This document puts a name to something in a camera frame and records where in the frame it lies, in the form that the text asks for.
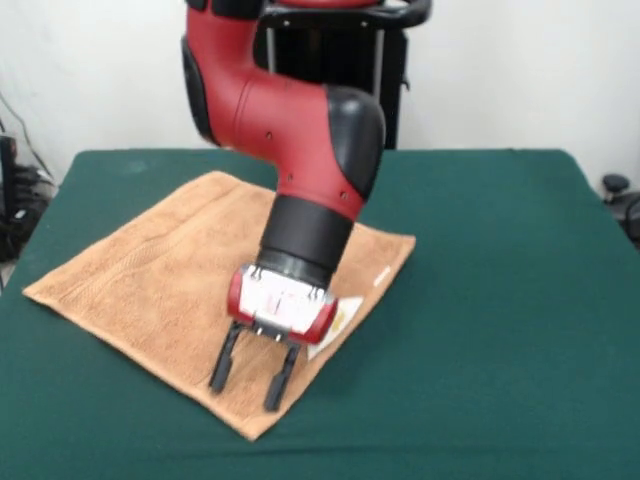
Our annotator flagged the orange terry towel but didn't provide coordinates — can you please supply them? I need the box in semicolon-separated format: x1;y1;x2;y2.
22;170;417;441

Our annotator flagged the black office chair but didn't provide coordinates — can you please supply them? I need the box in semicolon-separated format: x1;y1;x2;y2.
601;173;640;251

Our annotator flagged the grey cable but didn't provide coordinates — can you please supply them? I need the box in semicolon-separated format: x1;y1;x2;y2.
0;92;52;177

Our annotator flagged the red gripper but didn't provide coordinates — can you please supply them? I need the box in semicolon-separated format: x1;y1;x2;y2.
208;264;339;413

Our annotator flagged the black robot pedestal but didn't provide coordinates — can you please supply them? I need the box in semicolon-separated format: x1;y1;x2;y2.
254;0;432;150

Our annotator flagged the black equipment stack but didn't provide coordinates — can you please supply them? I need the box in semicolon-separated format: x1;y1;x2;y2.
0;132;57;264

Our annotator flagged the dark green table cloth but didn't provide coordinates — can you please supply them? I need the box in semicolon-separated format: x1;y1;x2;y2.
0;147;640;480

